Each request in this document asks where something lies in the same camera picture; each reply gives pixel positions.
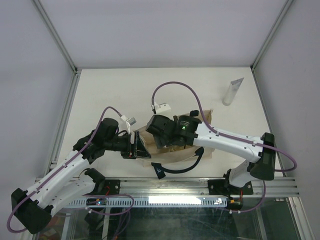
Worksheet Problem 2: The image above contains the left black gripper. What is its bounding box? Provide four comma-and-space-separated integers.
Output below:
104, 130, 151, 159

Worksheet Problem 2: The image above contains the cream canvas tote bag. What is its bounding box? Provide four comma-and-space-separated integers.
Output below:
138, 109, 215, 180

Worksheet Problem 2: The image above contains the silver cosmetic tube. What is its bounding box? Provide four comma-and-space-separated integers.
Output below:
222, 77, 244, 106

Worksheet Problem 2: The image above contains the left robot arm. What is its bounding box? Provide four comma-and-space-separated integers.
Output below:
10, 118, 151, 234

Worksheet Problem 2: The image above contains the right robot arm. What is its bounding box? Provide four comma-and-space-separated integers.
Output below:
145, 114, 276, 194

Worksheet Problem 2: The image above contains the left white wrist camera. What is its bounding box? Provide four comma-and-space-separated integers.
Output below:
120, 115, 137, 133

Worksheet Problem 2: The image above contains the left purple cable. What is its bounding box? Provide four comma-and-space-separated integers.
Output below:
6, 106, 123, 234

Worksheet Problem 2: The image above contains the purple cable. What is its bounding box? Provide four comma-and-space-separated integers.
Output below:
151, 81, 298, 173
6, 106, 123, 234

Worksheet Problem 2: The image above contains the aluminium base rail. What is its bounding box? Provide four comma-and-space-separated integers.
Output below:
106, 176, 300, 198

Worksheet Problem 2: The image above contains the grey slotted cable duct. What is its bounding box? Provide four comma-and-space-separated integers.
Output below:
66, 195, 228, 209

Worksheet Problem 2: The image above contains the left aluminium frame post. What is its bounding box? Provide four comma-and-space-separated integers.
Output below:
31, 0, 78, 74

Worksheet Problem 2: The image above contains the aluminium frame post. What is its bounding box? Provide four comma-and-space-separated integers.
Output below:
250, 0, 295, 72
31, 0, 78, 74

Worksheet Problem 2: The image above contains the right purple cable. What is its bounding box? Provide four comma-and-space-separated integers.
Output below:
151, 81, 298, 173

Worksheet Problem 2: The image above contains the right aluminium frame post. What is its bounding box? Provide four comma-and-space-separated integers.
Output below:
250, 0, 295, 72

